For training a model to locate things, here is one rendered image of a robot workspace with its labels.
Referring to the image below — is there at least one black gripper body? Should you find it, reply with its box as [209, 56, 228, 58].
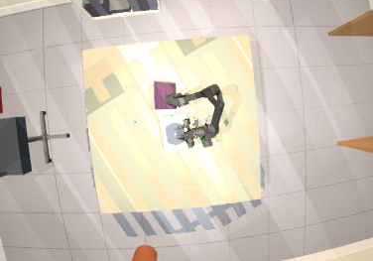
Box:
[183, 118, 199, 149]

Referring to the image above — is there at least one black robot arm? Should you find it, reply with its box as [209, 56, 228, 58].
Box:
[166, 83, 225, 148]

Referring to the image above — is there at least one grey round disc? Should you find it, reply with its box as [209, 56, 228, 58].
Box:
[166, 123, 185, 146]

